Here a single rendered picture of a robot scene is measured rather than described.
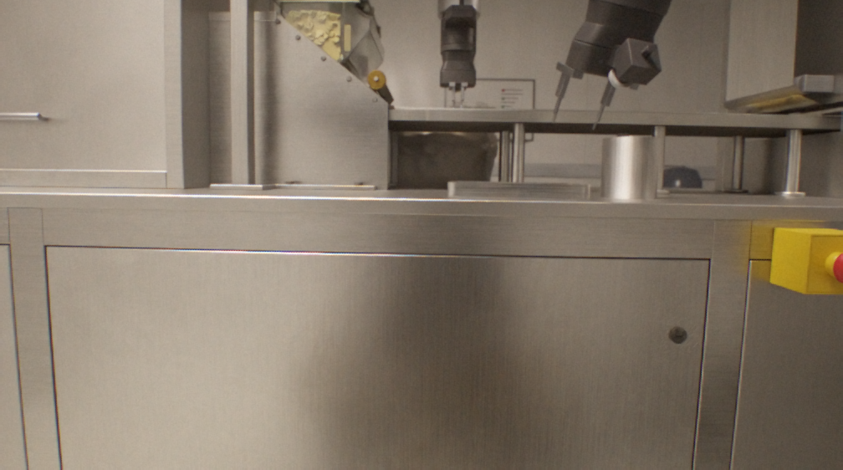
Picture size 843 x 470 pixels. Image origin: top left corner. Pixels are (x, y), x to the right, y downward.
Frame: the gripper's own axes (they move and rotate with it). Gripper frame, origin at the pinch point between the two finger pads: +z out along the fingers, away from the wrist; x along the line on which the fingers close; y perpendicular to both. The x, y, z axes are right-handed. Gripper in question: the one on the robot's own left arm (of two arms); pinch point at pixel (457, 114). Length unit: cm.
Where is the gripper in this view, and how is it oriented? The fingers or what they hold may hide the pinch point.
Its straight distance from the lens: 91.6
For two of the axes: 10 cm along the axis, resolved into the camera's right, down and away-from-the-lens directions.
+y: 0.2, -0.8, 10.0
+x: -10.0, -0.2, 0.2
